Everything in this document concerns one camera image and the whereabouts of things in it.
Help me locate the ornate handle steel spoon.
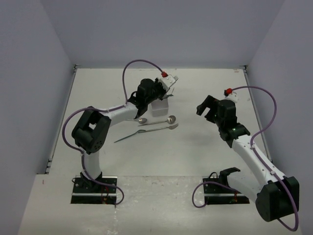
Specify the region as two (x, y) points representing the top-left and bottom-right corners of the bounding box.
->
(128, 118), (148, 124)

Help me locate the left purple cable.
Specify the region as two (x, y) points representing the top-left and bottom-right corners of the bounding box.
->
(62, 59), (168, 157)

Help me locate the white divided utensil container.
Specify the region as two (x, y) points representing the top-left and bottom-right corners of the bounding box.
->
(151, 99), (169, 117)

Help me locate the teal slim fork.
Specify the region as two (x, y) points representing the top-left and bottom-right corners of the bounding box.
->
(114, 130), (146, 143)

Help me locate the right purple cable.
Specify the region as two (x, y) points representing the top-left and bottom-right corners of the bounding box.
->
(232, 86), (300, 232)

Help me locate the shiny steel fork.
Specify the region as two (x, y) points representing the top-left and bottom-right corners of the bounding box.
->
(167, 75), (179, 91)

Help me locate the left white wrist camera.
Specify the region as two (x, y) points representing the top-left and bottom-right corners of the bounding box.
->
(158, 71), (179, 92)

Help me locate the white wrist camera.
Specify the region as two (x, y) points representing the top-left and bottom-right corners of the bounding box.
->
(224, 88), (239, 103)
(158, 71), (179, 92)

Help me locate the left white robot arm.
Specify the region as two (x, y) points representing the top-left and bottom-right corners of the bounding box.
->
(71, 78), (173, 192)

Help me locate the matte round steel spoon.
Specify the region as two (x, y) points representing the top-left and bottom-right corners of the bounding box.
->
(139, 115), (176, 126)

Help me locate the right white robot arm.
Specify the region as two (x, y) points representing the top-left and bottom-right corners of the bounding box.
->
(197, 95), (300, 222)

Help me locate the purple cable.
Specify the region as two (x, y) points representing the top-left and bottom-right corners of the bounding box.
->
(62, 59), (168, 157)
(232, 86), (300, 232)

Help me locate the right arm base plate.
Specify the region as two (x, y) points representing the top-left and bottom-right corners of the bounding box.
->
(192, 171), (250, 209)

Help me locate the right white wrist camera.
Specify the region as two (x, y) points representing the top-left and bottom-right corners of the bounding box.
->
(224, 88), (239, 103)

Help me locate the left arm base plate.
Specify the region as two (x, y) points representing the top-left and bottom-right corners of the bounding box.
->
(70, 175), (124, 206)

